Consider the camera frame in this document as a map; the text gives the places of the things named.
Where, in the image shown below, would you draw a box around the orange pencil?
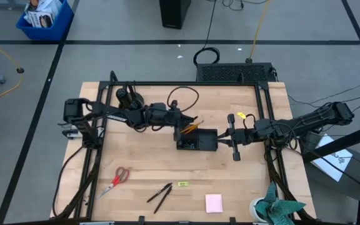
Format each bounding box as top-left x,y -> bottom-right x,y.
181,120 -> 204,133
182,124 -> 201,134

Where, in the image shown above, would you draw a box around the black rig post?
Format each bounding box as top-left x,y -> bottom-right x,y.
301,121 -> 360,225

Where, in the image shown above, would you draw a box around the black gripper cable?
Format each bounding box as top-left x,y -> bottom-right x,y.
166,86 -> 200,114
243,113 -> 256,129

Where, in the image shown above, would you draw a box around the white papers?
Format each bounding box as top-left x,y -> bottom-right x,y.
25,0 -> 63,16

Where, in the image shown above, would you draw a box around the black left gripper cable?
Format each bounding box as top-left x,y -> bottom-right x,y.
166,86 -> 200,114

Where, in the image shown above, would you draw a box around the black mesh desk organizer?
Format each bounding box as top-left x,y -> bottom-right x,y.
176,128 -> 219,152

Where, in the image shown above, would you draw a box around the black vented computer case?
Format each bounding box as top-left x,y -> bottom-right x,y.
195,62 -> 278,84

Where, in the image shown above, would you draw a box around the printed white box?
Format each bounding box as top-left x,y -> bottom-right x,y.
27,11 -> 55,29

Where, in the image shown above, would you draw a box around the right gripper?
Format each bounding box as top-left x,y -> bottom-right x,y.
216,114 -> 259,162

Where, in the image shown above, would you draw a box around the white paper sheet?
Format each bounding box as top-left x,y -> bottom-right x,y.
311,133 -> 354,183

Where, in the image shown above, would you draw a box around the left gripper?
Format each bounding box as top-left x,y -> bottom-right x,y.
157,99 -> 199,141

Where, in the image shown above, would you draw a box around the red-handled scissors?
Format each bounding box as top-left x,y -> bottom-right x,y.
96,166 -> 130,200

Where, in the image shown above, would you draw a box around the black computer tower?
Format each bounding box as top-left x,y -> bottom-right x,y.
159,0 -> 192,30

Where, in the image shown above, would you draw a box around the black pen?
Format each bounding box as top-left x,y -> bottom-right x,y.
146,182 -> 173,203
153,186 -> 173,215

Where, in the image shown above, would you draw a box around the black coiled cable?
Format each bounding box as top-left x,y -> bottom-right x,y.
193,0 -> 221,66

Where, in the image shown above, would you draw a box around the black cable bundle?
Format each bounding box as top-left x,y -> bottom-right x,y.
52,145 -> 103,219
266,146 -> 312,223

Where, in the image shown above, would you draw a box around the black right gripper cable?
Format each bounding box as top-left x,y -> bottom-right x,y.
243,113 -> 256,129

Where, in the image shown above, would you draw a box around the pink sticky note pad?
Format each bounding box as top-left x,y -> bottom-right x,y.
205,193 -> 224,214

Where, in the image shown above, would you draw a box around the blue plastic bin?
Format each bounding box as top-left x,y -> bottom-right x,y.
16,0 -> 75,41

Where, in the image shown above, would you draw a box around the teal plant in white pot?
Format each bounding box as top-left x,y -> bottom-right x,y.
249,181 -> 306,225

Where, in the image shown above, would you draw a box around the thin black cable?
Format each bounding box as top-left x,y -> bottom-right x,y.
287,79 -> 360,106

